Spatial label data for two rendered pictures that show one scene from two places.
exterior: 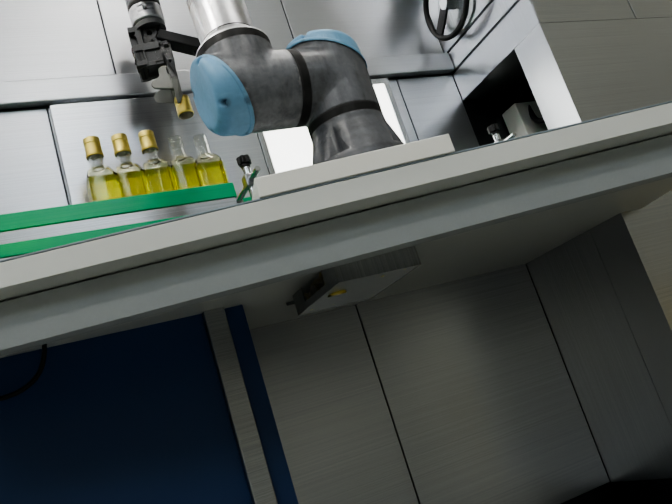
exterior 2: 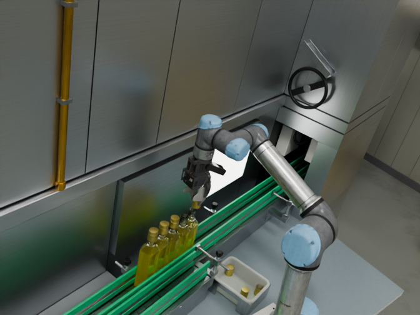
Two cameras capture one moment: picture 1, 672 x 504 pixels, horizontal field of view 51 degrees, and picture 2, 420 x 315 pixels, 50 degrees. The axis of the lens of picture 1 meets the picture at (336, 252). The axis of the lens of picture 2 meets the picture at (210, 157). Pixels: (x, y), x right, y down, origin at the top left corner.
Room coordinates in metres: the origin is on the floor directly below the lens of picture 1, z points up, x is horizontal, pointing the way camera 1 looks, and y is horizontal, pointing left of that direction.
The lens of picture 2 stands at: (0.23, 0.98, 2.22)
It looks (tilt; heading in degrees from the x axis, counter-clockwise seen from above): 30 degrees down; 327
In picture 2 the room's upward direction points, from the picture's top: 14 degrees clockwise
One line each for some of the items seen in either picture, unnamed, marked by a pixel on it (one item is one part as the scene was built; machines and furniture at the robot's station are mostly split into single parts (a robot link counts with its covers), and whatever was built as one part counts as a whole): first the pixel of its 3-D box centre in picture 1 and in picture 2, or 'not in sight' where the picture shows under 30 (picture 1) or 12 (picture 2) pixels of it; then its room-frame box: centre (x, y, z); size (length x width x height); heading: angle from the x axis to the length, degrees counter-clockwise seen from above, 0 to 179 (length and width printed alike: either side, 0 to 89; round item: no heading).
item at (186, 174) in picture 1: (191, 202); (177, 245); (1.41, 0.26, 0.99); 0.06 x 0.06 x 0.21; 26
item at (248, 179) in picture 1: (248, 189); (212, 259); (1.34, 0.13, 0.95); 0.17 x 0.03 x 0.12; 26
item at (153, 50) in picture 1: (153, 50); (198, 170); (1.40, 0.25, 1.36); 0.09 x 0.08 x 0.12; 103
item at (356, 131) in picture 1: (354, 149); not in sight; (0.99, -0.07, 0.83); 0.15 x 0.15 x 0.10
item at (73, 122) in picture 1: (253, 151); (194, 177); (1.64, 0.12, 1.15); 0.90 x 0.03 x 0.34; 116
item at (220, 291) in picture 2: not in sight; (232, 282); (1.33, 0.00, 0.79); 0.27 x 0.17 x 0.08; 26
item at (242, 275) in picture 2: not in sight; (238, 284); (1.30, -0.02, 0.80); 0.22 x 0.17 x 0.09; 26
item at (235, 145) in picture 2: not in sight; (234, 144); (1.32, 0.19, 1.52); 0.11 x 0.11 x 0.08; 23
